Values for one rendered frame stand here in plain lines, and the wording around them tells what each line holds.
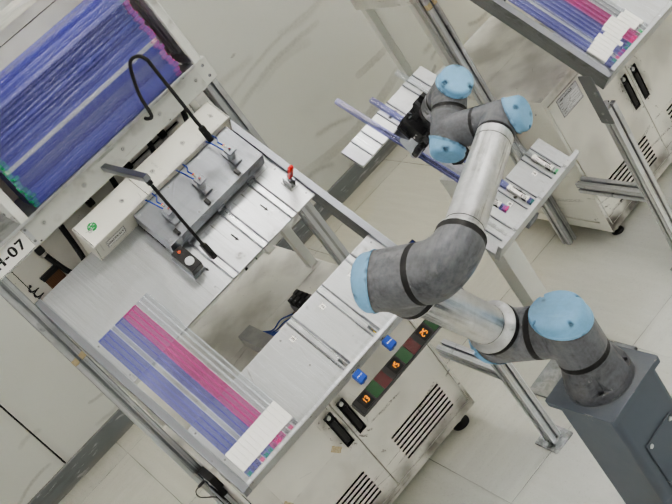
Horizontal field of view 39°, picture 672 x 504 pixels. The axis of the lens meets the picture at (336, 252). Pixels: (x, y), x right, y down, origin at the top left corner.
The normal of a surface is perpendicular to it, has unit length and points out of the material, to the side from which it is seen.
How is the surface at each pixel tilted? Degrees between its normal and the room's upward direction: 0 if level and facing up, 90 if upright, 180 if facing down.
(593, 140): 90
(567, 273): 0
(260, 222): 43
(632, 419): 90
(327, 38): 90
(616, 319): 0
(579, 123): 90
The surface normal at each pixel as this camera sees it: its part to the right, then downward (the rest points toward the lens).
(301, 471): 0.54, 0.16
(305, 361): -0.04, -0.40
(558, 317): -0.44, -0.71
